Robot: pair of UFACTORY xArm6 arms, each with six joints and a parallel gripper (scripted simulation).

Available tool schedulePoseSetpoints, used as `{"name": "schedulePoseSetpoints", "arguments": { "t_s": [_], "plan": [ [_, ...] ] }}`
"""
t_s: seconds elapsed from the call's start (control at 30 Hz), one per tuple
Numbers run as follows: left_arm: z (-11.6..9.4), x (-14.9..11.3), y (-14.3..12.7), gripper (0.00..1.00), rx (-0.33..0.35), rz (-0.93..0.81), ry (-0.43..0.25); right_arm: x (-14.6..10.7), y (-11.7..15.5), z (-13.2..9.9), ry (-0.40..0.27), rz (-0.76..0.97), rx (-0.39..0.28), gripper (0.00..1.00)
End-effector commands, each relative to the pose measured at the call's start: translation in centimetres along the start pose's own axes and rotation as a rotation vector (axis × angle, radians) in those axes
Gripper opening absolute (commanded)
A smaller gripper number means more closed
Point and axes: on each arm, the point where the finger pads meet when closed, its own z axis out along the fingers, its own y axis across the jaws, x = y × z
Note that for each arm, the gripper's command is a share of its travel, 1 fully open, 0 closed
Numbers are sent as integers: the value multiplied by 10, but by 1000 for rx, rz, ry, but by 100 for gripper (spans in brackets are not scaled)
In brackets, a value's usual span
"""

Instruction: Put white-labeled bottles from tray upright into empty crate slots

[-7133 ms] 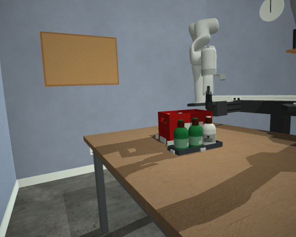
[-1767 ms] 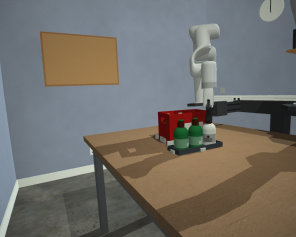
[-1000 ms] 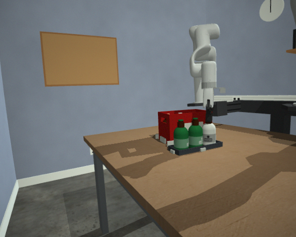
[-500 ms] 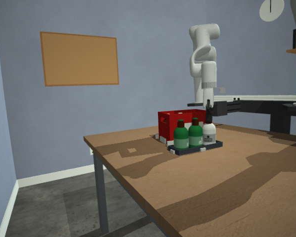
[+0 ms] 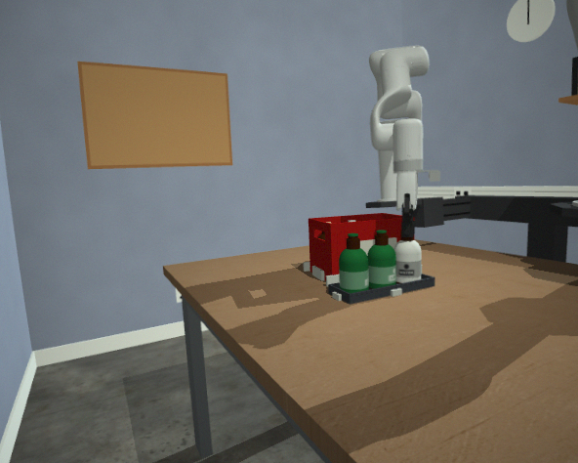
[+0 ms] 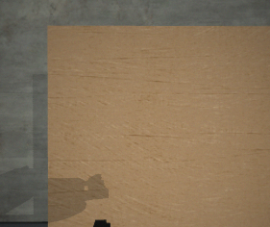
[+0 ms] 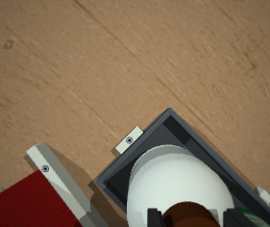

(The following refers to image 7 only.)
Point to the dark grey tray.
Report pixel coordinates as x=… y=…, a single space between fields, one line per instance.
x=170 y=128

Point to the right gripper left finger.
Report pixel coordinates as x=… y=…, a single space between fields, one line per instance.
x=154 y=218

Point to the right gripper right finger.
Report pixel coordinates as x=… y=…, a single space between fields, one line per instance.
x=235 y=218

